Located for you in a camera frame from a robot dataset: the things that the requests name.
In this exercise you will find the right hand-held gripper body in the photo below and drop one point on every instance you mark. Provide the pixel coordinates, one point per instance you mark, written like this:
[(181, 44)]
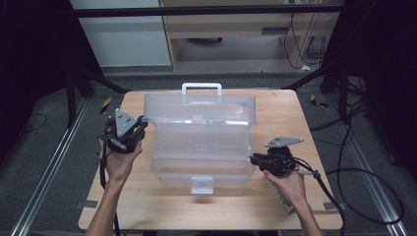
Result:
[(278, 160)]

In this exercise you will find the white cabinet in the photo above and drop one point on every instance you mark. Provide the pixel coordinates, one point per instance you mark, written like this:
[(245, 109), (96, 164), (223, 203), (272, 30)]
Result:
[(124, 42)]

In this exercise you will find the white plug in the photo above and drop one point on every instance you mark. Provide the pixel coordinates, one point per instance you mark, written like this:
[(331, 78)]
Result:
[(305, 68)]

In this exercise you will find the black curtain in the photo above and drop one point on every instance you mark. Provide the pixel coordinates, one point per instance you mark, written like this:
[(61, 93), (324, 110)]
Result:
[(32, 49), (387, 65)]

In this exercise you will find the aluminium floor rail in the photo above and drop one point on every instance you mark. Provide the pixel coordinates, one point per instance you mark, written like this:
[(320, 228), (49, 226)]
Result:
[(360, 157), (52, 167)]

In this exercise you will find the grey tape piece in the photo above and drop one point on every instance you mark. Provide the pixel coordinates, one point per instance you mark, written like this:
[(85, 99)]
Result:
[(334, 206), (86, 204)]

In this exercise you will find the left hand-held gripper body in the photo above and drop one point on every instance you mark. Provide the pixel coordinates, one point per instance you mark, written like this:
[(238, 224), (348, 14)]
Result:
[(123, 128)]

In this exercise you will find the person's right hand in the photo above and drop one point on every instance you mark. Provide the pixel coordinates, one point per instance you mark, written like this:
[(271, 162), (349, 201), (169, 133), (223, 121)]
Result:
[(291, 188)]

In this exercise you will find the clear plastic storage box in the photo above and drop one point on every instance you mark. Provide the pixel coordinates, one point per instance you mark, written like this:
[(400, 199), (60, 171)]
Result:
[(200, 144)]

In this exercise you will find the yellow black striped tape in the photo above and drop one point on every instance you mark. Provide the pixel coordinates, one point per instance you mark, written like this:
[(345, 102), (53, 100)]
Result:
[(315, 100), (105, 105)]

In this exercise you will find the light wooden desk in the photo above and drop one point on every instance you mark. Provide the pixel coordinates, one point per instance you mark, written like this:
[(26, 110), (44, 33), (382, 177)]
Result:
[(229, 29)]

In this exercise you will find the black metal crossbar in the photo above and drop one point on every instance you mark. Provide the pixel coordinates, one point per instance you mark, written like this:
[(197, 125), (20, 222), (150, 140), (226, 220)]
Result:
[(196, 11)]

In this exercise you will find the black metal stand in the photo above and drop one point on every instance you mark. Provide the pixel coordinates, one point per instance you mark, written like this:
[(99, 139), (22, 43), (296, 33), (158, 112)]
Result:
[(71, 98), (342, 95)]

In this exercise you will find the person's left hand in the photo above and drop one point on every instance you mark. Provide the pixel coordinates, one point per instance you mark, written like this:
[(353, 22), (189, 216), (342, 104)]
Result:
[(118, 167)]

